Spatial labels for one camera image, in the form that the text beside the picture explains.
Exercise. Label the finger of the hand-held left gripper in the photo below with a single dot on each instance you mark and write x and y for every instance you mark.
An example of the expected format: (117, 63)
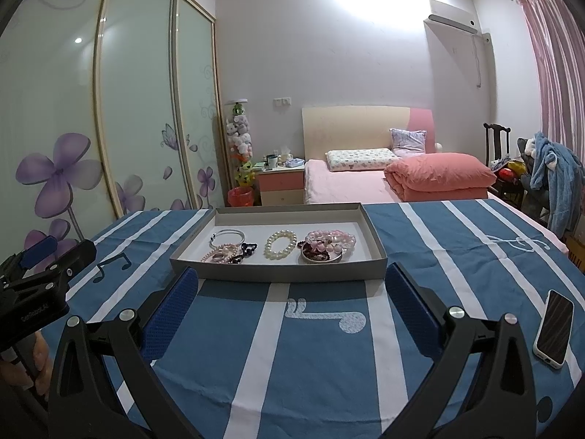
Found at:
(40, 247)
(73, 256)

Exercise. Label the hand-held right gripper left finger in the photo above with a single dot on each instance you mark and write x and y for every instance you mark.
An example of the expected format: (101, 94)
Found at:
(169, 313)

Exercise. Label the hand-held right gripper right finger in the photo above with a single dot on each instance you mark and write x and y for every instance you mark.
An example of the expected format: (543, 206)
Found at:
(411, 312)

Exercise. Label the wide silver bangle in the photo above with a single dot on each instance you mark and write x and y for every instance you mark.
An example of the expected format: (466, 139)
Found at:
(320, 261)

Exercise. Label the grey cardboard tray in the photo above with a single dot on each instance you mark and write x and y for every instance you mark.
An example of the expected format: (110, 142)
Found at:
(274, 272)

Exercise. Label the person's left hand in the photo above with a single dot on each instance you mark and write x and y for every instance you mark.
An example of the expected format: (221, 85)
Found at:
(39, 366)

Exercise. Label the blue white striped tablecloth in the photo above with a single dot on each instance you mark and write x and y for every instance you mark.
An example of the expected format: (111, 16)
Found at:
(320, 352)

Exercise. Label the thin silver bangle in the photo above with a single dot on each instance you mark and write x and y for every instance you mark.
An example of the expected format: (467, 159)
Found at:
(227, 231)

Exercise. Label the flower print sliding wardrobe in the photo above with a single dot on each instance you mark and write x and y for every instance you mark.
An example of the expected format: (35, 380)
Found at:
(91, 123)

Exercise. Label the red waste bin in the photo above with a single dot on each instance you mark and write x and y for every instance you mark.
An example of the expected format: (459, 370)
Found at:
(240, 197)

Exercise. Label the folded coral quilt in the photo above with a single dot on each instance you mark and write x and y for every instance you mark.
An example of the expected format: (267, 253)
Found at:
(438, 176)

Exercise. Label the smartphone in white case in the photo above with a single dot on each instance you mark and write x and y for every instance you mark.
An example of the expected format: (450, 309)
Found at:
(554, 329)

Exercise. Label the bed with pink sheet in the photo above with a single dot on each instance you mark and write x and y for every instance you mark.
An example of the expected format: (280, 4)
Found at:
(342, 185)

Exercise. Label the white patterned pillow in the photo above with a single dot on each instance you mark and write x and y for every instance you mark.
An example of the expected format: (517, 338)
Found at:
(361, 159)

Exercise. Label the grey chair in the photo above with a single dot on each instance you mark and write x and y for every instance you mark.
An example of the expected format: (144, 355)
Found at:
(525, 192)

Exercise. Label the pink white nightstand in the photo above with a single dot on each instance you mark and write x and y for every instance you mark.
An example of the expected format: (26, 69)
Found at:
(281, 187)

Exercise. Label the purple patterned pillow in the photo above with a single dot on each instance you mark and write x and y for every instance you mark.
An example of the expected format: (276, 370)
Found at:
(409, 141)

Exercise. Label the red yellow toys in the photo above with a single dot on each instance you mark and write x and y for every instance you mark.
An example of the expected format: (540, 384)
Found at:
(509, 171)

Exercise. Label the plush toy column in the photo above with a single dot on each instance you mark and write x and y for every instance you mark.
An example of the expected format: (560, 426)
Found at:
(240, 141)

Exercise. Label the light blue cloth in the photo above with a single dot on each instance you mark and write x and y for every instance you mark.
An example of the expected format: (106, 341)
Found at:
(295, 163)

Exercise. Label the beige pink headboard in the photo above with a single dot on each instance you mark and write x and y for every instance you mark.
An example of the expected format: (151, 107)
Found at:
(356, 130)

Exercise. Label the dark wooden chair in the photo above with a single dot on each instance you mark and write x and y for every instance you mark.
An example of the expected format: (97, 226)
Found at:
(496, 141)

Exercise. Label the blue fleece garment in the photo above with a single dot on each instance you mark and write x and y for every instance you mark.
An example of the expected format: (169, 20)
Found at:
(555, 183)

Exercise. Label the tissue box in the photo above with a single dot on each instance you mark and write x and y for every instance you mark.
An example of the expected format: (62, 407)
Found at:
(287, 151)

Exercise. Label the air conditioner pipe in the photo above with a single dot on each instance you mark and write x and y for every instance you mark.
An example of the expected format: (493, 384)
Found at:
(482, 59)

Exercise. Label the pink curtain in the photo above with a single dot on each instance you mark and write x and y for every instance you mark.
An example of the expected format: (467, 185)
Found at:
(560, 68)

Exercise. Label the white air conditioner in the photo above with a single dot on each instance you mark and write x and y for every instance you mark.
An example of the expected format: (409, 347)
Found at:
(450, 16)

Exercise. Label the white wall socket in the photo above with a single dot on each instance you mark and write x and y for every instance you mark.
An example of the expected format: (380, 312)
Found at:
(283, 101)

